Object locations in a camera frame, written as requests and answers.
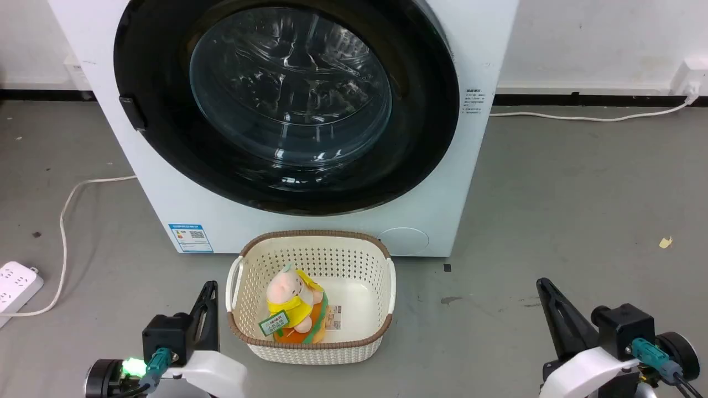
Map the pink yellow plush doll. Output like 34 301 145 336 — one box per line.
265 264 329 344

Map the small black text sticker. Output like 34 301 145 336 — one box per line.
464 87 485 117

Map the white wall box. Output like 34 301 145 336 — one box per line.
63 53 92 91

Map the white power strip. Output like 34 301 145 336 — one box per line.
0 261 44 329

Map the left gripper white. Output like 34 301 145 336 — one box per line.
164 280 249 398

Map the cream perforated laundry basket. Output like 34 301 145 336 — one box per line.
225 230 397 365

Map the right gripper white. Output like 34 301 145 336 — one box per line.
536 278 643 398

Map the white power cable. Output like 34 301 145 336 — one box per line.
0 175 138 318
489 97 699 123

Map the white wall plug socket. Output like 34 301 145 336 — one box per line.
670 55 708 104

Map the green white doll tag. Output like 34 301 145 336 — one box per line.
258 310 290 337

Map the round white filter cover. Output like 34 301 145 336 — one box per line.
379 227 430 257

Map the black round washer door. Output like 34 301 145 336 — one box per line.
113 0 460 216

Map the white front-load washing machine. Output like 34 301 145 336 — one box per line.
48 0 520 258

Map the teal plug black cable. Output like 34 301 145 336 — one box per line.
631 338 708 398
111 347 173 398

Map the blue energy label sticker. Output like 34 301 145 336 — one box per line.
168 223 214 254

